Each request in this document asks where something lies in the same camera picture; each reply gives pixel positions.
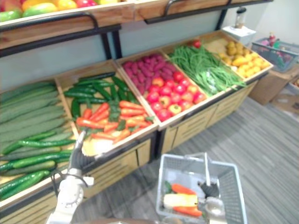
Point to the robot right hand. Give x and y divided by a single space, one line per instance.
210 190

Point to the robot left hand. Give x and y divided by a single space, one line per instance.
78 159

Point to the grey plastic shopping basket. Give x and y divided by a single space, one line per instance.
231 186

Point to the green leafy vegetable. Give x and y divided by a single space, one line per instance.
167 186

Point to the orange carrot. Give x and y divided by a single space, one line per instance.
100 110
111 127
121 135
90 123
132 112
87 113
132 105
102 136
188 211
183 189
102 116
137 123

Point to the yellow corn cob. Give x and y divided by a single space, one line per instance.
180 200

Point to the glossy green cucumber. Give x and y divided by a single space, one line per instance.
23 184
35 161
46 143
25 142

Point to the long pale green gourd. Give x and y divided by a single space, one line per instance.
25 88
30 152
30 111
28 98
32 128
30 168

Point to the dark green cucumber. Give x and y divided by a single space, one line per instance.
92 100
78 94
120 83
75 108
102 91
132 97
97 76
91 82

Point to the wooden crate of long cucumbers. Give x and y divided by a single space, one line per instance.
66 109

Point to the wooden display stand base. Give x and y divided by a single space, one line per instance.
194 123

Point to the wooden crate of carrots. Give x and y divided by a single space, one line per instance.
142 134

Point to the flat cardboard box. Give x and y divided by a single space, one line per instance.
286 102

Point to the purple sweet potato pile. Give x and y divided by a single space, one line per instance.
149 67

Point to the large cardboard box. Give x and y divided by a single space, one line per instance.
264 86

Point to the green bean pile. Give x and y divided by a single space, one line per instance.
205 70

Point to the wooden crate of green beans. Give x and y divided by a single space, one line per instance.
177 65

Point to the yellow lemon pile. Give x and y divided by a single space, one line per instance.
251 66

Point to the wooden fruit shelf crate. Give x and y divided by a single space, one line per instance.
60 25

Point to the brown potato pile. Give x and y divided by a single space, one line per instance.
233 49

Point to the wooden crate of lemons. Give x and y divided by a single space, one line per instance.
215 40

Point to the green yellow mango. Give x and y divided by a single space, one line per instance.
39 9

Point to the red apple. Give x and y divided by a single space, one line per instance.
85 2

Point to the white box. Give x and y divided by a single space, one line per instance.
238 33

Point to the red toy figure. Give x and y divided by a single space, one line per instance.
271 38

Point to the red orange mango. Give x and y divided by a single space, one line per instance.
10 4

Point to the clear bottle with dark cap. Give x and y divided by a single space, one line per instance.
240 18

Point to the wooden empty shelf crate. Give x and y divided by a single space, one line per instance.
187 9

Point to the black metal shelf frame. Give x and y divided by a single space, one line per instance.
109 44

